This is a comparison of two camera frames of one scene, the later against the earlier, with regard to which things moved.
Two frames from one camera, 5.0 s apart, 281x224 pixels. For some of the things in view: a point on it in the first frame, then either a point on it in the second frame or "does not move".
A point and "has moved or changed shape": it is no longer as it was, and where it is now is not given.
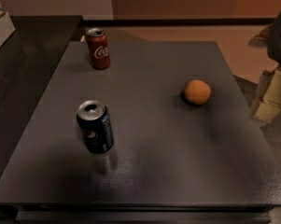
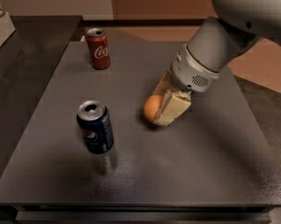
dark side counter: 21,69 does not move
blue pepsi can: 96,126 does not move
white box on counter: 0,32 does not move
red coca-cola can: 99,49 does not move
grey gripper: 280,39 to 190,70
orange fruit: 197,92 has moved or changed shape
